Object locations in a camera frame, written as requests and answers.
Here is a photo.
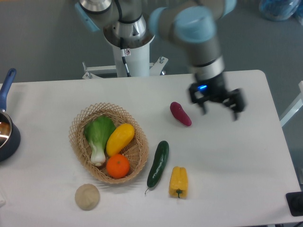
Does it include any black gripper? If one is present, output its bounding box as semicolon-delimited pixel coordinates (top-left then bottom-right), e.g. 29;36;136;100
188;73;246;121

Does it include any yellow mango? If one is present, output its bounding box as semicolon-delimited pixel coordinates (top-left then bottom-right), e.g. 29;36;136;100
106;123;135;157

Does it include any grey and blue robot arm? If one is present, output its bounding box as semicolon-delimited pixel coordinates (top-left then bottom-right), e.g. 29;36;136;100
75;0;246;118

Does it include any woven wicker basket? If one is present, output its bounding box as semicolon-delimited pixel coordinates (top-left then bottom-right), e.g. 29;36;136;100
69;103;149;184

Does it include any purple sweet potato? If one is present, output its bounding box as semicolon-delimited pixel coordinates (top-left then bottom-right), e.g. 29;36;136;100
169;102;192;127

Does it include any green cucumber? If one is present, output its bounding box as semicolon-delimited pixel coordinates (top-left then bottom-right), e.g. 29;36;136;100
144;140;169;195

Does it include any yellow bell pepper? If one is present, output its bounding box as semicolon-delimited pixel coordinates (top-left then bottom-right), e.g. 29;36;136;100
169;166;188;199

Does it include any green bok choy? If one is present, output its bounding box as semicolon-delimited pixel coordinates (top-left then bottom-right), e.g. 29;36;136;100
84;115;116;166

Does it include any orange fruit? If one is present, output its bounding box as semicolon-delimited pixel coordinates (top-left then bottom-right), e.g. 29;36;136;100
106;154;130;179

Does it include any black device at table edge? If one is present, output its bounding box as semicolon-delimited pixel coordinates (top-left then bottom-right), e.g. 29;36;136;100
285;192;303;217

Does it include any beige steamed bun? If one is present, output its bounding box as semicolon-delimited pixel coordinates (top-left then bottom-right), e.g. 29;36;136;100
74;183;100;211

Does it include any blue saucepan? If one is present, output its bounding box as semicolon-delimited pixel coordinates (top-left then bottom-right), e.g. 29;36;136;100
0;68;21;162

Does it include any white metal frame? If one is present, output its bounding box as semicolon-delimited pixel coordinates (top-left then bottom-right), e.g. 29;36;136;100
279;81;303;127

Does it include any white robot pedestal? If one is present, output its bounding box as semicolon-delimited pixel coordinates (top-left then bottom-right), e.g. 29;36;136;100
81;14;171;80

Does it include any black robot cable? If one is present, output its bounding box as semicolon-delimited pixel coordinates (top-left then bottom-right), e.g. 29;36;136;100
119;37;132;78

